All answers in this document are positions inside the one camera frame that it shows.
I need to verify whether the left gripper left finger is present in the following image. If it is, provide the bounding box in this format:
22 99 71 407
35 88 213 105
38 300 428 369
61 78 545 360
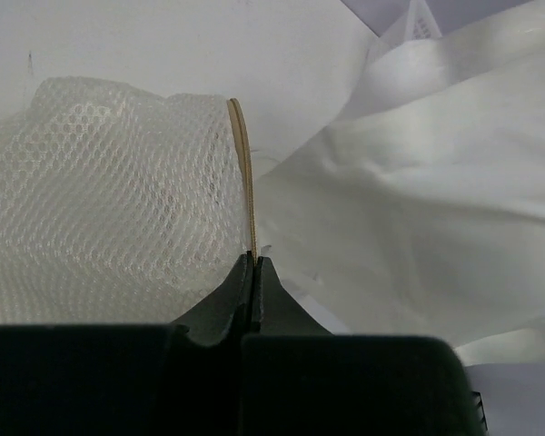
170 252 254 348

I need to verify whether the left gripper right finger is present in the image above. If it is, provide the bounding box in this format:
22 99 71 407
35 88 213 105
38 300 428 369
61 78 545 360
247 257 332 336

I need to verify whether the white bra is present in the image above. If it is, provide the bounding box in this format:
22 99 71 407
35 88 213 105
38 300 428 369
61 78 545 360
256 1 545 364

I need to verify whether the white plastic basket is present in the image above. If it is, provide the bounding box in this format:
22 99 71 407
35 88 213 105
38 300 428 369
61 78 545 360
380 0 441 47

